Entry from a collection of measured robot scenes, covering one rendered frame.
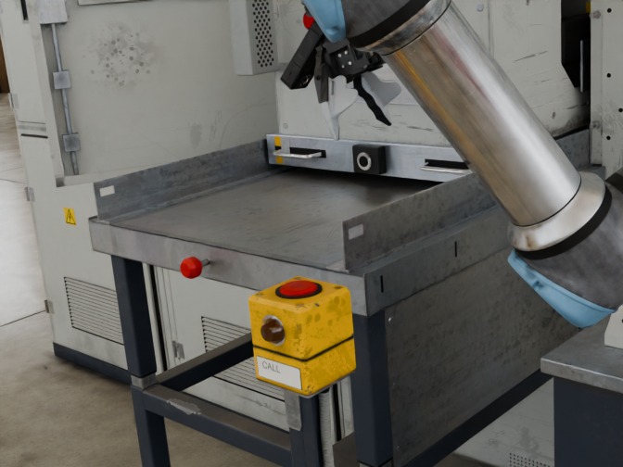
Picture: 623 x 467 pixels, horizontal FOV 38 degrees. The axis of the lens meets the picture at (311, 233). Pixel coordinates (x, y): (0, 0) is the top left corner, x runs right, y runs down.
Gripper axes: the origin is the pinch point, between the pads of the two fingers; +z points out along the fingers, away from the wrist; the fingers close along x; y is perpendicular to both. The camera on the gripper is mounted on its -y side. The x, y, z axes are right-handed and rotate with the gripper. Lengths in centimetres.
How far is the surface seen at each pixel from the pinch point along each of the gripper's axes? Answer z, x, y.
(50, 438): 47, 39, -159
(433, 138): 3.6, 24.9, -2.4
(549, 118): 6.9, 40.7, 11.7
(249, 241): 9.3, -10.7, -17.9
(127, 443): 55, 47, -137
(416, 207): 12.2, -2.7, 6.5
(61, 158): -19, 12, -80
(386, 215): 11.7, -9.6, 5.6
